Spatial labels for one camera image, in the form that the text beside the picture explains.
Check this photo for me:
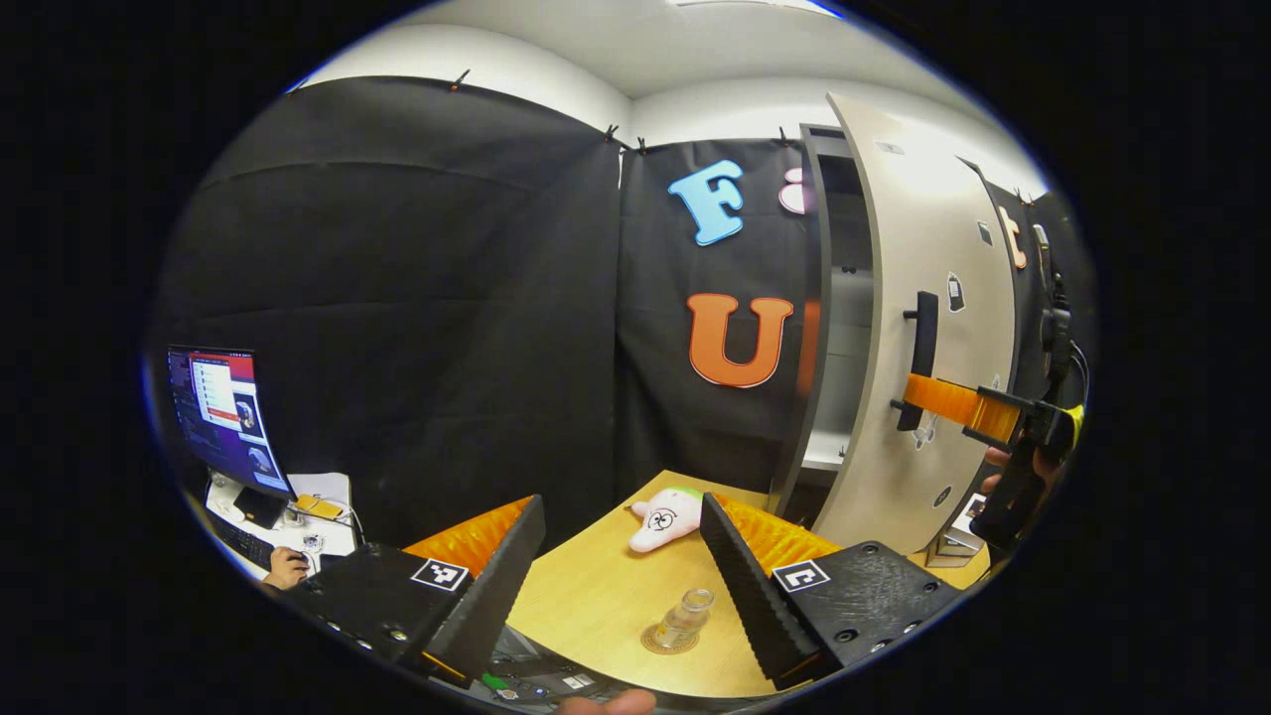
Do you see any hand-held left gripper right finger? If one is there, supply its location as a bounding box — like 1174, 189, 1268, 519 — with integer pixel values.
699, 491, 963, 692

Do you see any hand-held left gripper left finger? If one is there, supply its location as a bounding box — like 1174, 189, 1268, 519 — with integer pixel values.
296, 494, 548, 689

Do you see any black cabinet door handle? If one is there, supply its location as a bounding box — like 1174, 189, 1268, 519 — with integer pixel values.
890, 290, 940, 434

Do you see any clear plastic bottle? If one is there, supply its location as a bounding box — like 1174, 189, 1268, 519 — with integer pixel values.
653, 587, 716, 649

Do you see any round brown coaster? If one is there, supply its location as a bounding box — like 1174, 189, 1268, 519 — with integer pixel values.
639, 621, 702, 656

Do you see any beige cabinet door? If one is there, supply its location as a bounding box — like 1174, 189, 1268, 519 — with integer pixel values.
809, 91, 1021, 557

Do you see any dark grey cabinet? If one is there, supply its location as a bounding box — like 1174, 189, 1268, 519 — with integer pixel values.
770, 123, 877, 522

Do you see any white portrait cover book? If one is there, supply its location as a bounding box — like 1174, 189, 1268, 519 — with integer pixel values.
948, 491, 994, 542

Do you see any white side desk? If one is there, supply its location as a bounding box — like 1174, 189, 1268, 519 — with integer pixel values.
202, 471, 360, 589

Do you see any black keyboard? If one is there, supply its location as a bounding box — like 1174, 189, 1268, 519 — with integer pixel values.
204, 504, 281, 573

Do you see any black backdrop cloth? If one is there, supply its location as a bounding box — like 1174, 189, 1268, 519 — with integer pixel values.
149, 74, 1098, 527

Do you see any computer monitor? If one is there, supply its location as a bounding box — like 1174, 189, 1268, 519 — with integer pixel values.
166, 344, 297, 530

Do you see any long ceiling light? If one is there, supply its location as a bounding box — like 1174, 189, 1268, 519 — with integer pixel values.
675, 0, 830, 15

